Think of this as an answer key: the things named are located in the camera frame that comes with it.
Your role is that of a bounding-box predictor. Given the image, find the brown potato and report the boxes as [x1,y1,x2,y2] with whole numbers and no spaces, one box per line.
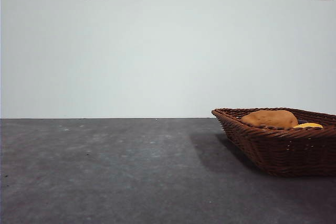
[240,109,299,130]

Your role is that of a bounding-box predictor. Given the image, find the brown wicker basket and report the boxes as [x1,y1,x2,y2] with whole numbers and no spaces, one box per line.
[211,107,336,177]

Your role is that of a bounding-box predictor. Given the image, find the yellow corn cob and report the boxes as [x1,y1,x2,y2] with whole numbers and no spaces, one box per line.
[292,122,324,130]

